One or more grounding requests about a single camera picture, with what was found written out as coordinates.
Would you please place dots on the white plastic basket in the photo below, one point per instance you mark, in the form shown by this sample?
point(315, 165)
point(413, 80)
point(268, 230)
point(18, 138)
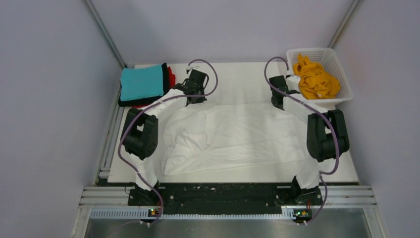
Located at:
point(328, 58)

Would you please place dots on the folded black t shirt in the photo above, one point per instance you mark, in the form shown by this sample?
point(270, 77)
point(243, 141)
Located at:
point(146, 100)

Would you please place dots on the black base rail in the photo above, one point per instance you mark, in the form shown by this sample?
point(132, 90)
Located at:
point(225, 198)

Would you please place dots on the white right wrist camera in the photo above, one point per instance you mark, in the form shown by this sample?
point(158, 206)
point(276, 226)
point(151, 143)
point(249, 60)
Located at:
point(292, 80)

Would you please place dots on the aluminium table frame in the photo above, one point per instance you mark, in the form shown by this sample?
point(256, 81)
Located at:
point(103, 210)

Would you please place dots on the right controller board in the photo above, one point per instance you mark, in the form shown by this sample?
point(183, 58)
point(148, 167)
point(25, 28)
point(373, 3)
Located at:
point(302, 216)

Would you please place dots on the folded cyan t shirt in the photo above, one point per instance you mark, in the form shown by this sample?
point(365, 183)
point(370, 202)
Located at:
point(141, 83)

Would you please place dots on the folded red t shirt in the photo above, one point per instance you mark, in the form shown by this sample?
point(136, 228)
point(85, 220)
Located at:
point(171, 83)

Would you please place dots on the left frame post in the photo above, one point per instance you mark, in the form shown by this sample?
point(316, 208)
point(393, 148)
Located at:
point(104, 32)

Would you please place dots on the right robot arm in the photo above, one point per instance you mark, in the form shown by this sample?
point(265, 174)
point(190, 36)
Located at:
point(325, 141)

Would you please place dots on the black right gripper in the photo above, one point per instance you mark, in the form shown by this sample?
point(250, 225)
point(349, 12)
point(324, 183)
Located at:
point(289, 89)

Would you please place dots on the left controller board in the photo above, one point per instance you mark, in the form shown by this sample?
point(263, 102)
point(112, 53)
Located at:
point(155, 212)

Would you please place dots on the yellow t shirt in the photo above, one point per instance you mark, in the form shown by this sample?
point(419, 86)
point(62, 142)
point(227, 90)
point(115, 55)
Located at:
point(315, 82)

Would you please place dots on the right frame post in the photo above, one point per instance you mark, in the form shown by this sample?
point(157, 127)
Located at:
point(354, 7)

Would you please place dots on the white t shirt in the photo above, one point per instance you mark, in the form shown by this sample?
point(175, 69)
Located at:
point(209, 137)

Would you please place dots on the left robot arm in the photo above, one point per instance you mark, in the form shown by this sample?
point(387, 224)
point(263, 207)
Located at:
point(140, 135)

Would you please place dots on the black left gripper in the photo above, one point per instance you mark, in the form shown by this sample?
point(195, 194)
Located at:
point(200, 99)

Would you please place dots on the controller board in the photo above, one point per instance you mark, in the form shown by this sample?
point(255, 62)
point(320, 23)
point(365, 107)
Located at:
point(302, 216)
point(155, 212)

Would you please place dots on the frame post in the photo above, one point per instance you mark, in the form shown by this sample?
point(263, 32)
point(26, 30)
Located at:
point(354, 7)
point(104, 32)

